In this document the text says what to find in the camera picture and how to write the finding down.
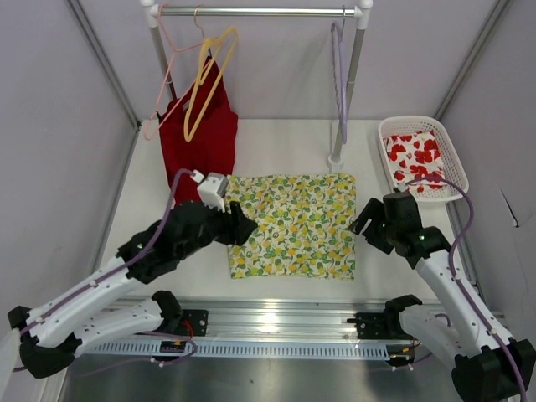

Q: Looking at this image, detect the purple clothes hanger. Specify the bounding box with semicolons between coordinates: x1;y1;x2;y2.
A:
330;21;348;145

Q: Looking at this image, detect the lemon print skirt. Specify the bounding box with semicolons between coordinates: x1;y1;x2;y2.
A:
225;173;356;281

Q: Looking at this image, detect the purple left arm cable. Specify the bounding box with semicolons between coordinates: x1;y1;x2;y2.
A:
12;168;202;374

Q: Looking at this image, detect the red poppy print cloth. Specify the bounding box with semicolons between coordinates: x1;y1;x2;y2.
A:
382;130;445;193

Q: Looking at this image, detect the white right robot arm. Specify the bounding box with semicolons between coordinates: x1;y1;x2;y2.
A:
349;192;535;401

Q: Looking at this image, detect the white slotted cable duct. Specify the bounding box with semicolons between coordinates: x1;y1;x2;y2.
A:
88;338;415;361

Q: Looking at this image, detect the yellow clothes hanger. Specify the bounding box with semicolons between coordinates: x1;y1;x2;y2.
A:
183;6;240;142

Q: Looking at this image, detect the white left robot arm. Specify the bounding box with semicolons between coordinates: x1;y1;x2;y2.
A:
8;200;258;379

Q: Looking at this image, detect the white plastic basket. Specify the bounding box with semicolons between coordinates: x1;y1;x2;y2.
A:
378;116;469;204

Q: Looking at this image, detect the aluminium mounting rail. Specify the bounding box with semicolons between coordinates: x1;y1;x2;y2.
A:
178;298;385;342

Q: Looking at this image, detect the pink clothes hanger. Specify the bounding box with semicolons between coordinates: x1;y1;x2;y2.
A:
142;3;202;142

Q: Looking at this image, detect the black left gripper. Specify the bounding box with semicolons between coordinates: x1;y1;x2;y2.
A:
176;196;257;261

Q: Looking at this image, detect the white metal clothes rack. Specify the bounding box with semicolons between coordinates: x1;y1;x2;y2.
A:
140;1;373;173

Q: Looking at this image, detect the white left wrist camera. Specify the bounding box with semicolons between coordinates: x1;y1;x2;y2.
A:
197;173;229;211

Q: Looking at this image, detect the red garment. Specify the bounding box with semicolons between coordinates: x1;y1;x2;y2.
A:
159;64;238;185

